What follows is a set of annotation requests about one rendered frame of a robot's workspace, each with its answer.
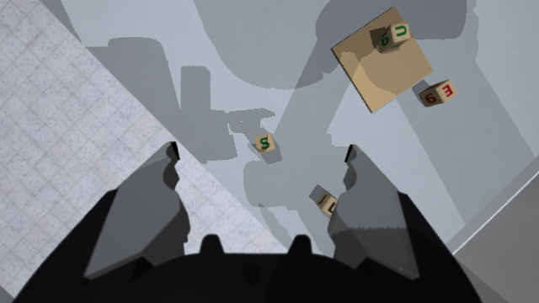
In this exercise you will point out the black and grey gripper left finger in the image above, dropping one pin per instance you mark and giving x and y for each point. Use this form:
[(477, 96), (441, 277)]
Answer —
[(130, 230)]

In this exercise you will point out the tan flat mat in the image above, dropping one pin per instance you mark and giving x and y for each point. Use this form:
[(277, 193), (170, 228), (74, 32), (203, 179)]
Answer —
[(380, 77)]

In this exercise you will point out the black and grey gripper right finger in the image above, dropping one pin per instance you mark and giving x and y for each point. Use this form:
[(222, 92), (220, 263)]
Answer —
[(380, 232)]

